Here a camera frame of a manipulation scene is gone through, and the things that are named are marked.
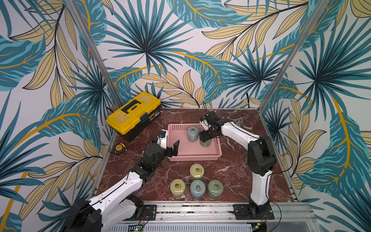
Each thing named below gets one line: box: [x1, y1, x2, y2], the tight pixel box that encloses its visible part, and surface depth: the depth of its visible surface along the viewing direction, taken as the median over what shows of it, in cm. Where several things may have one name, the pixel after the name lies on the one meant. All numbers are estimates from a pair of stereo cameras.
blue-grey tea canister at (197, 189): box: [190, 179, 206, 200], surface depth 75 cm
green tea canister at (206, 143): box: [199, 138, 212, 147], surface depth 100 cm
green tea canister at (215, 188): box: [207, 179, 224, 199], surface depth 76 cm
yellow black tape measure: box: [113, 142, 128, 155], surface depth 95 cm
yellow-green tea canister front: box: [170, 178, 186, 199], surface depth 75 cm
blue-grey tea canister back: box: [187, 125, 200, 143], surface depth 97 cm
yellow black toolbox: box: [105, 91, 162, 142], surface depth 96 cm
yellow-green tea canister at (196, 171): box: [189, 163, 205, 181], surface depth 81 cm
